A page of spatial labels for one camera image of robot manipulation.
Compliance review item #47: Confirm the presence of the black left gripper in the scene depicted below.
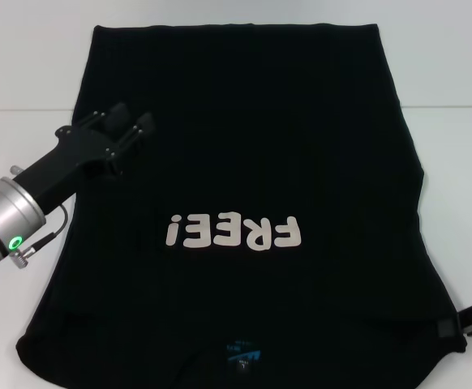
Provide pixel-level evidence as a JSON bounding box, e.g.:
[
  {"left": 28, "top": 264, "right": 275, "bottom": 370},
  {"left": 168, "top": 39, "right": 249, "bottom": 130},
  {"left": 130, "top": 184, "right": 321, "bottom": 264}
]
[{"left": 11, "top": 102, "right": 157, "bottom": 216}]

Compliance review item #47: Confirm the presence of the black T-shirt with FREE print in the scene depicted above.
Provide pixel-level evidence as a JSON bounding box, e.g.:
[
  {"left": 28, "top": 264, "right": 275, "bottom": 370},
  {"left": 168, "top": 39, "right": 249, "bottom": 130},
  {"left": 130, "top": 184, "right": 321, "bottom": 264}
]
[{"left": 15, "top": 23, "right": 469, "bottom": 389}]

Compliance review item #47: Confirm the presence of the black left cable, silver plug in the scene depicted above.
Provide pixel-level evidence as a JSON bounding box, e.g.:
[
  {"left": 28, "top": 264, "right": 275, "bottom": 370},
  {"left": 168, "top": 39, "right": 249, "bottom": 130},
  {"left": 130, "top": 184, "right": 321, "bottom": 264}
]
[{"left": 11, "top": 203, "right": 70, "bottom": 269}]

